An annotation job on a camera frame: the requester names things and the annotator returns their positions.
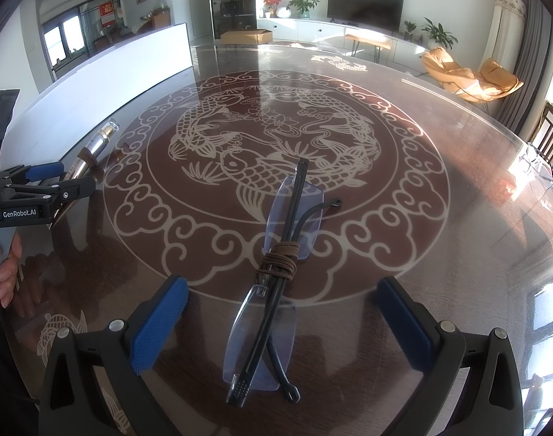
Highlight brown cardboard floor box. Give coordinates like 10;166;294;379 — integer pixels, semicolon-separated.
219;29;274;45

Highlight wooden slatted chair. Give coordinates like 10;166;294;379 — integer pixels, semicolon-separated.
528;102;553;182

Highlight clear plastic item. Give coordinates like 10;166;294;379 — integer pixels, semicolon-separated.
517;142;553;216

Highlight wooden bench hairpin legs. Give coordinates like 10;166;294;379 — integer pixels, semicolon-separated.
344;34;392;62

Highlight black flat television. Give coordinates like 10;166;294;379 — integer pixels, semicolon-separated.
327;0;404;28

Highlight long white cardboard box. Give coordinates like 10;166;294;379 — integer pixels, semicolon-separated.
0;23;192;178

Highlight person's left hand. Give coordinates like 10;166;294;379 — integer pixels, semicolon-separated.
0;235;23;300

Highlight green potted plant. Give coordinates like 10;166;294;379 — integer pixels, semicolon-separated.
288;0;320;20

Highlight orange lounge chair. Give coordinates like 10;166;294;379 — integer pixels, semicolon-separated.
422;47;525;103

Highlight cloth-covered standing air conditioner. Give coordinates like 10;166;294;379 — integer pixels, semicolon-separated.
481;0;528;73

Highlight grey curtain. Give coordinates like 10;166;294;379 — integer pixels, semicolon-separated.
499;0;553;134

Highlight dark glass display cabinet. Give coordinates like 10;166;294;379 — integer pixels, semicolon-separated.
207;0;258;41

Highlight large leafy potted plant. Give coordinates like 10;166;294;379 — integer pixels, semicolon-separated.
421;17;459;50

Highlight white television console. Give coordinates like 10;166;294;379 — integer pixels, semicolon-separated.
257;17;429;66

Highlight brown patterned glass desktop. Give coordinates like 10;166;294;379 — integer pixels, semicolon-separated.
8;41;553;436

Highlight rimless eyeglasses brown cord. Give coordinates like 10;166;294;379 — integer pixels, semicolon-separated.
223;157;343;407

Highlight wooden dining furniture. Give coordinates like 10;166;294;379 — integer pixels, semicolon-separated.
92;7;173;51

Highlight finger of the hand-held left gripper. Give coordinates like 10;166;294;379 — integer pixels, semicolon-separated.
11;177;96;205
0;162;65;187

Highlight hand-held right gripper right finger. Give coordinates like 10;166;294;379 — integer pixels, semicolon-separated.
377;276;525;436

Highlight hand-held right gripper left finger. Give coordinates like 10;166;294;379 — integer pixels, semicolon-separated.
38;274;189;436

